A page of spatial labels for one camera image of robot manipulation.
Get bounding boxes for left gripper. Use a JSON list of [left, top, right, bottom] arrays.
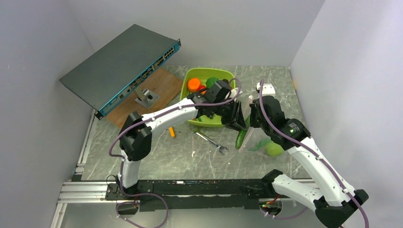
[[212, 100, 248, 133]]

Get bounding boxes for green cucumber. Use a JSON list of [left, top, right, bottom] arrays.
[[235, 114, 250, 149]]

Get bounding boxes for clear zip top bag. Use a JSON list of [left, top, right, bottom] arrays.
[[238, 95, 272, 155]]

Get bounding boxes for green apple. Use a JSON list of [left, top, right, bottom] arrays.
[[265, 142, 284, 157]]

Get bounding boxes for red apple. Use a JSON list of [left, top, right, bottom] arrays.
[[197, 85, 207, 95]]

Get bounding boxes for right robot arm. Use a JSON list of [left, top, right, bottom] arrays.
[[250, 95, 369, 228]]

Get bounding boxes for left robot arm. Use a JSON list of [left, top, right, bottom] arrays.
[[116, 80, 246, 200]]

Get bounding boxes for silver wrench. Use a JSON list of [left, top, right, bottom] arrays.
[[190, 125, 229, 155]]

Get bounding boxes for bok choy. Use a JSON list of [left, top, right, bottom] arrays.
[[205, 77, 219, 88]]

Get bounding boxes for orange tangerine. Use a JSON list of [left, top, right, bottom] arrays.
[[187, 78, 202, 93]]

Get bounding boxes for green plastic basin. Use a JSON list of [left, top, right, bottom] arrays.
[[179, 67, 234, 127]]

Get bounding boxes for wooden board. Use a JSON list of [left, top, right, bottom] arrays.
[[106, 68, 183, 128]]

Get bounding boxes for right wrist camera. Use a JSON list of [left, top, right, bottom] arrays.
[[256, 83, 276, 96]]

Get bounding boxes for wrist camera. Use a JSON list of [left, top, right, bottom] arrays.
[[256, 83, 276, 96], [228, 87, 243, 99]]

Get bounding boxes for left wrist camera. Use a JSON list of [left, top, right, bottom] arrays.
[[228, 87, 243, 99]]

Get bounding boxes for yellow handled screwdriver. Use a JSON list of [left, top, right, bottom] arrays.
[[168, 127, 181, 138]]

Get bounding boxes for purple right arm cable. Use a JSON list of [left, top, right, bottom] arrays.
[[258, 79, 370, 228]]

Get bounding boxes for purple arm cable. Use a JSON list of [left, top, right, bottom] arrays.
[[108, 77, 242, 228], [258, 79, 370, 228]]

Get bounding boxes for metal stand bracket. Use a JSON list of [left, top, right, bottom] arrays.
[[134, 87, 160, 109]]

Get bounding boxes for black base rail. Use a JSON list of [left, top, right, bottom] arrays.
[[105, 179, 278, 212]]

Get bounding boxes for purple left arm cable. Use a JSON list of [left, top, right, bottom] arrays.
[[108, 77, 242, 228]]

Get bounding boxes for grey network switch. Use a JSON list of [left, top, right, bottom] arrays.
[[60, 24, 181, 120]]

